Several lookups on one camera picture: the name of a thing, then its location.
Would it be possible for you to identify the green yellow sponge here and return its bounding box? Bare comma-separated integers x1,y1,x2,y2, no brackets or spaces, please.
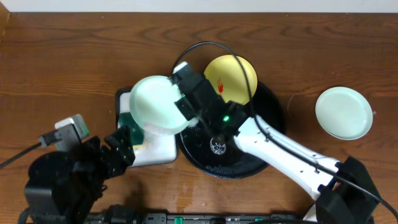
119,113,144,150

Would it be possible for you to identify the black rectangular soap tray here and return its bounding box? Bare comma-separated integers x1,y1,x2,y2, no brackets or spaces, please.
115,86,177,167

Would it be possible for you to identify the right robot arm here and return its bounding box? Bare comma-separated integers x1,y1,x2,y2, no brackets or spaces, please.
170,69,383,223

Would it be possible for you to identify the yellow plate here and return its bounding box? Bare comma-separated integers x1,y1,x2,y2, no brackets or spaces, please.
204,55,249,105

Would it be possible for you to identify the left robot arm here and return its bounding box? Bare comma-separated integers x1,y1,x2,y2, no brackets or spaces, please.
19,124,136,223

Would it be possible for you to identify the pale green plate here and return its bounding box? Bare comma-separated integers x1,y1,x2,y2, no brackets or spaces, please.
129,75,189,136
315,86,373,141

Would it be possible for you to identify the round black tray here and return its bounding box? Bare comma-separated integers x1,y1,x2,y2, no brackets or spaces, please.
175,82,286,179

